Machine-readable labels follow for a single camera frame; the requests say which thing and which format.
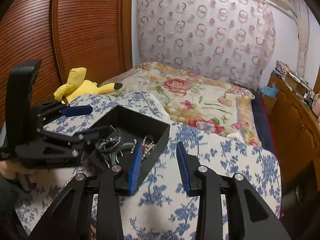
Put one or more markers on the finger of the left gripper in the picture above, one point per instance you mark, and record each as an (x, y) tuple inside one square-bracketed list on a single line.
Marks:
[(45, 113), (71, 146)]

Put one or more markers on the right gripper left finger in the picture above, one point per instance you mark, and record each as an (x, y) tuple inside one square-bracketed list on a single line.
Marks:
[(69, 215)]

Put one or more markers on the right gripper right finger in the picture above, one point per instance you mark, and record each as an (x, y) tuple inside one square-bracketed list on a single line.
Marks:
[(249, 216)]

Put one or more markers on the black jewelry box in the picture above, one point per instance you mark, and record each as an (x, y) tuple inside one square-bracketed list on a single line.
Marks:
[(135, 143)]

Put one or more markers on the left hand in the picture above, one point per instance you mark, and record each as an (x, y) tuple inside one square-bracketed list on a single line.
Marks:
[(11, 169)]

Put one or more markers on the yellow plush toy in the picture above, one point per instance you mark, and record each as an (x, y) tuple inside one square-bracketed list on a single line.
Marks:
[(77, 85)]

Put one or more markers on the blue floral white cushion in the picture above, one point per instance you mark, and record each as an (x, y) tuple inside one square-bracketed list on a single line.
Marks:
[(161, 209)]

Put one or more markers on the brown wooden wardrobe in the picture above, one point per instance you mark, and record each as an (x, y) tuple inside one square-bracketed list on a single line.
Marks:
[(65, 34)]

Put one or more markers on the wooden sideboard cabinet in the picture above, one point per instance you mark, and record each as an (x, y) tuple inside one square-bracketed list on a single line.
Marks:
[(296, 133)]

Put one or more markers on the blue tissue paper box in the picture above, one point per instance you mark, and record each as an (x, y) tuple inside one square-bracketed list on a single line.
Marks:
[(269, 91)]

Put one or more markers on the floral bed quilt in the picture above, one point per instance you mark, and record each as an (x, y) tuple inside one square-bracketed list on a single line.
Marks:
[(195, 101)]

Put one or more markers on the cardboard box on cabinet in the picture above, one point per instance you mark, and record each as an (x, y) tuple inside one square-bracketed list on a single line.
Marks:
[(296, 84)]

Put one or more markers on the pink circle patterned curtain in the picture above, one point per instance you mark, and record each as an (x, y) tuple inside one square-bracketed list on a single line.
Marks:
[(224, 40)]

